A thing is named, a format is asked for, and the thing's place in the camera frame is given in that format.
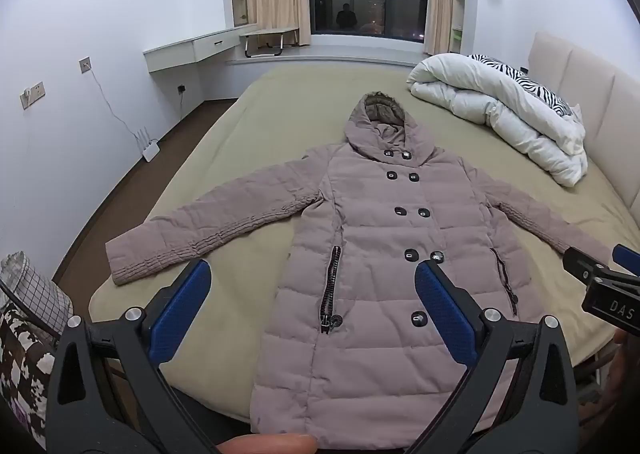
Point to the white shelf with green items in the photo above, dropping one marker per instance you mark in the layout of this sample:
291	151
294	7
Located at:
459	9

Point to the mauve hooded padded coat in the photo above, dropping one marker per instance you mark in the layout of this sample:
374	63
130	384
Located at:
380	234

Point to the brown white patterned cloth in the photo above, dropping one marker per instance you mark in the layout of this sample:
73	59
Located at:
22	374

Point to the white router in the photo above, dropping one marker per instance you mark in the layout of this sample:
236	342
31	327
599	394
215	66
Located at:
149	148

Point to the bed with beige sheet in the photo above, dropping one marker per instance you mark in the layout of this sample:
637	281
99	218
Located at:
260	134

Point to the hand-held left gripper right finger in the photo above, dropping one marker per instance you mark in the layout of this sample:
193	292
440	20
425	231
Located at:
445	309

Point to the white folded duvet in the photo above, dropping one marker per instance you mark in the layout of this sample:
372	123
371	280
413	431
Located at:
500	109

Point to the cream padded headboard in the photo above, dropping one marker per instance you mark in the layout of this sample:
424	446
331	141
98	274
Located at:
590	79

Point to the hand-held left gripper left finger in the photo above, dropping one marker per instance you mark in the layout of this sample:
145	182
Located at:
182	306

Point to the wall socket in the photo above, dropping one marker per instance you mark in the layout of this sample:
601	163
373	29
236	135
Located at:
32	95
85	64

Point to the checked fabric basket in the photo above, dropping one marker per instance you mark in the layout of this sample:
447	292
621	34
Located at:
35	296

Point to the white wall-mounted desk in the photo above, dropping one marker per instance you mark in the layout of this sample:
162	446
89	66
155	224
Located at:
190	51

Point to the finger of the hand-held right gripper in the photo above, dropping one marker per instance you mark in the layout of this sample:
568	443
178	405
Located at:
582	264
629	259

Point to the person's left hand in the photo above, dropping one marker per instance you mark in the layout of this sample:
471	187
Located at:
265	445

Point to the small folding table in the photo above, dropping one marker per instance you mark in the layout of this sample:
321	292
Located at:
267	34

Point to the zebra striped pillow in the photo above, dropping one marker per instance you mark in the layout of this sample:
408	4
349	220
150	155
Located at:
530	84

